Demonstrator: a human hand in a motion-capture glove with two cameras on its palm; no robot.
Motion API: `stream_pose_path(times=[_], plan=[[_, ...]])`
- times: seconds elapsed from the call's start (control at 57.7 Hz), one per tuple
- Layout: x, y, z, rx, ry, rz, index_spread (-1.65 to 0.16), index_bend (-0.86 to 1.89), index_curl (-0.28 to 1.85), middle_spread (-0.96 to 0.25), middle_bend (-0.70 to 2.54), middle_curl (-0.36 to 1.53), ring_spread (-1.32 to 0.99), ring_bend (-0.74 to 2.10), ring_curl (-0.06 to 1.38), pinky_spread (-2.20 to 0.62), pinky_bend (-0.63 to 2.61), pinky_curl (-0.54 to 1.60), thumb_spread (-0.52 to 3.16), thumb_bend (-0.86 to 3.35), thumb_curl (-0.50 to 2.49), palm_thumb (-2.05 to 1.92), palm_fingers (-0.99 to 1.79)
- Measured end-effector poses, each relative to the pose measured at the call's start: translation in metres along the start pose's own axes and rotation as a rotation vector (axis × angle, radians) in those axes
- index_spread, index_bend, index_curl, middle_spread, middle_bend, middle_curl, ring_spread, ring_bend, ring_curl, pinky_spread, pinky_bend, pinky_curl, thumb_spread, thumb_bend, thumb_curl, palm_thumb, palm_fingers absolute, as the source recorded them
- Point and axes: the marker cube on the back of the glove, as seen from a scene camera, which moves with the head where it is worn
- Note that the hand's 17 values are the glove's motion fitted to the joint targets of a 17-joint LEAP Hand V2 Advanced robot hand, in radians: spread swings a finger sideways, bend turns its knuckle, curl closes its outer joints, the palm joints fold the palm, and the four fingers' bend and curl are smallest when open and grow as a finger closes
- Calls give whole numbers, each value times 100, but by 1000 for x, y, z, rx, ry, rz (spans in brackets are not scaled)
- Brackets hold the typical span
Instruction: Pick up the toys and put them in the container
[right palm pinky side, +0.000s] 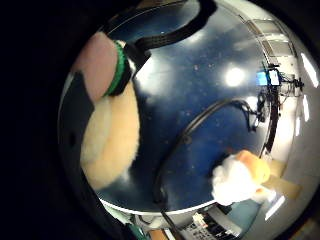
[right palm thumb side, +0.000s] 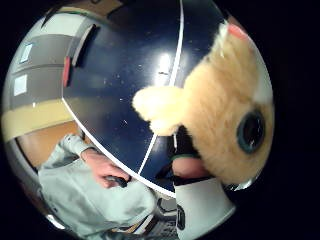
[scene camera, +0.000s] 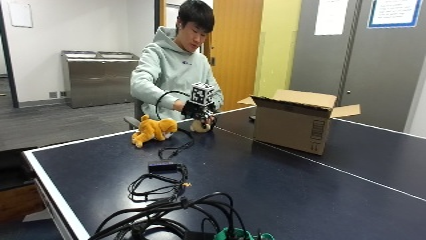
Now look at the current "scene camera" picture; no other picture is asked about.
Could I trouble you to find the stainless steel bin cabinet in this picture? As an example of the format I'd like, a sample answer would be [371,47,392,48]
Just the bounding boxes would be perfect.
[60,50,141,109]

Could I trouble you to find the orange plush dog toy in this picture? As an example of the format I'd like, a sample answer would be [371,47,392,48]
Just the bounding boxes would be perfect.
[130,114,179,149]

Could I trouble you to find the black power brick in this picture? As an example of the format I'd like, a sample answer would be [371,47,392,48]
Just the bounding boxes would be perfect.
[182,230,217,240]

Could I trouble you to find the blue framed notice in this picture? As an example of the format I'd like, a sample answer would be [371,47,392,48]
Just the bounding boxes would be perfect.
[366,0,424,29]

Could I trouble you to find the grey metal cabinet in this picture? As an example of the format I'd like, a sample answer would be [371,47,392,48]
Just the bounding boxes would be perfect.
[289,0,426,133]

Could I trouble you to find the white wall board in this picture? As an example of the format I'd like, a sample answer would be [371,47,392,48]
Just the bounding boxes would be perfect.
[6,0,34,29]

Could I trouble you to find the small black adapter box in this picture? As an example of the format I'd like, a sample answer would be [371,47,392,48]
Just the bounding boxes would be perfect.
[146,161,181,174]

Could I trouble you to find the thin black cable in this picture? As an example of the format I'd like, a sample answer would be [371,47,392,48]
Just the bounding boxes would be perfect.
[126,163,193,203]

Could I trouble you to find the grey chair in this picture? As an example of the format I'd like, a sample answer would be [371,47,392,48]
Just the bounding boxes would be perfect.
[122,99,146,130]

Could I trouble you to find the the person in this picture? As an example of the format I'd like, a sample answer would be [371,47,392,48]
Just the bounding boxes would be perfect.
[129,0,225,122]

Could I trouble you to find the white marker cube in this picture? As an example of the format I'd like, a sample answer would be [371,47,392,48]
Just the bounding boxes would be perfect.
[189,82,215,107]

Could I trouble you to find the beige plush toy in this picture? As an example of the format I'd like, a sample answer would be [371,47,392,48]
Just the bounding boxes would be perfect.
[189,118,213,134]

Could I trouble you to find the thick black cable bundle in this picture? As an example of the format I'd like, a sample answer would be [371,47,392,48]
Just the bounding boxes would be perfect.
[86,191,247,240]

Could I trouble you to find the open cardboard box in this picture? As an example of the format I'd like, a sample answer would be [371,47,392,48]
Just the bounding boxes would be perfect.
[237,89,362,156]

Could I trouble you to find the wooden door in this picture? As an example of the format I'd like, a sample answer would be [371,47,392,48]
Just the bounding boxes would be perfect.
[209,0,265,112]

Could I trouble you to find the black glove cable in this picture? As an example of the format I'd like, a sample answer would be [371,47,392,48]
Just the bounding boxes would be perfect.
[154,90,195,160]

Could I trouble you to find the green object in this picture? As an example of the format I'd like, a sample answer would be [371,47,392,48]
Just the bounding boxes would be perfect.
[213,227,277,240]

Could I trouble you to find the white paper sheet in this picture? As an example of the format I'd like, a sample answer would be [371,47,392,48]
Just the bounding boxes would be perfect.
[313,0,350,37]

